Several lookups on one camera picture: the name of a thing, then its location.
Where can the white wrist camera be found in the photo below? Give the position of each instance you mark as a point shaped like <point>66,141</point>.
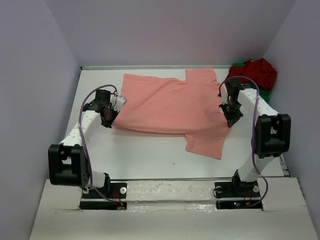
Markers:
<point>224,97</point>
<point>117,102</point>

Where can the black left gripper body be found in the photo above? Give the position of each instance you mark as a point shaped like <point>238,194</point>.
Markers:
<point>112,114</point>

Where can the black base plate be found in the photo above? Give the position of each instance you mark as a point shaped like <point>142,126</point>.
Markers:
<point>228,199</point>
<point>113,200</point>

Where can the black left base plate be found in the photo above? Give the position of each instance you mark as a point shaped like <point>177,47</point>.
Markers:
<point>113,200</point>

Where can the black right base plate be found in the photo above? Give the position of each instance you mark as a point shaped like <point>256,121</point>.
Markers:
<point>228,199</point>

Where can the green t shirt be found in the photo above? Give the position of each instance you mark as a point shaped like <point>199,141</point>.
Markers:
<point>265,93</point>

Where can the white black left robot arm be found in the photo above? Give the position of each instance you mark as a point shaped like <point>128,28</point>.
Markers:
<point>69,161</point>

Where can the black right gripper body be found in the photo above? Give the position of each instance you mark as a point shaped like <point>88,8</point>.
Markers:
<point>232,111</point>

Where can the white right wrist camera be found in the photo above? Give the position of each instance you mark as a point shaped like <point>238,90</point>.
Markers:
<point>224,97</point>

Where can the white foam strip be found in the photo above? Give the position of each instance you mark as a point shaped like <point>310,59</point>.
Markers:
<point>170,195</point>

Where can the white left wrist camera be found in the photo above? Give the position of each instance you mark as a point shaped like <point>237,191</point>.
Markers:
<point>117,102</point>

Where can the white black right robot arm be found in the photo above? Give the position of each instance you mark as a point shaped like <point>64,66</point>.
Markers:
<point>270,136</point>

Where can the pink t shirt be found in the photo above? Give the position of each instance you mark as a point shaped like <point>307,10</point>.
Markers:
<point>188,107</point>

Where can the red t shirt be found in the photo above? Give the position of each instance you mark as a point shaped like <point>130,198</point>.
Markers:
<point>257,72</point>

